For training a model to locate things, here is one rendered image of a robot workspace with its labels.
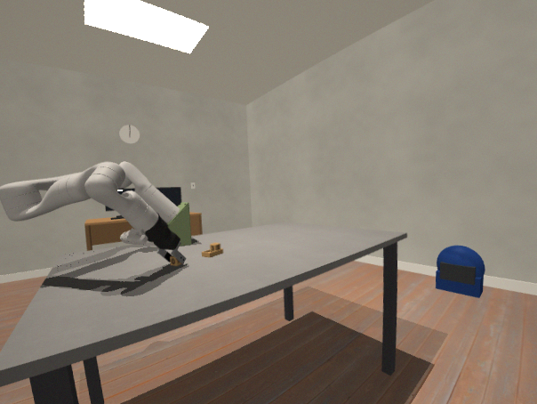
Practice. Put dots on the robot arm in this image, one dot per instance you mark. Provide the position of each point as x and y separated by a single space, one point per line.
22 200

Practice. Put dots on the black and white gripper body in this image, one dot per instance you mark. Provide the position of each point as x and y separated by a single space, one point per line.
156 230

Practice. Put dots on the small wooden tray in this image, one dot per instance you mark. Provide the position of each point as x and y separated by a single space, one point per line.
211 254

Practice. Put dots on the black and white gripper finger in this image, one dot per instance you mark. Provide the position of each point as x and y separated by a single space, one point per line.
165 254
181 258

